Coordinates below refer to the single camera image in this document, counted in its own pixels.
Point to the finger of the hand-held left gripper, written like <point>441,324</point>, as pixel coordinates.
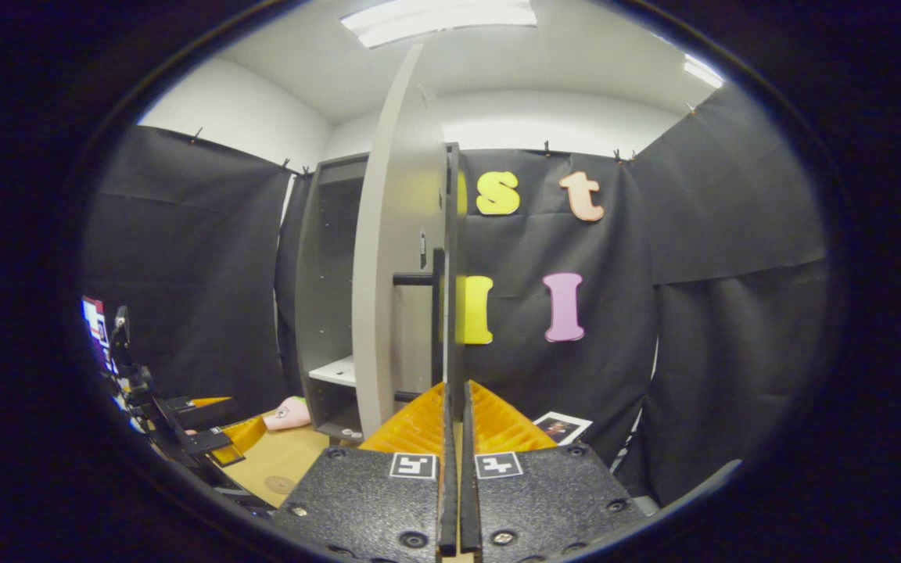
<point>243,438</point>
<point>204,413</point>

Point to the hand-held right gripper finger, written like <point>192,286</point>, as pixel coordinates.
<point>448,485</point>
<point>468,485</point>

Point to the grey cabinet door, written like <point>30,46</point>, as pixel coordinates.
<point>396,234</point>

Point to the pink plush toy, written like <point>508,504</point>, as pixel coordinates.
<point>288,413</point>

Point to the white photo cover book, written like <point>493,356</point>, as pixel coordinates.
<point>561,428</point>

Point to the black backdrop cloth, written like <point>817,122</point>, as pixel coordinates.
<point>200,266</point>

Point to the long ceiling light panel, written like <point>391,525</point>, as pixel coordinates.
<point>439,19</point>

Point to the small ceiling light panel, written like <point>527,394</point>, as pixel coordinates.
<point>703,72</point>

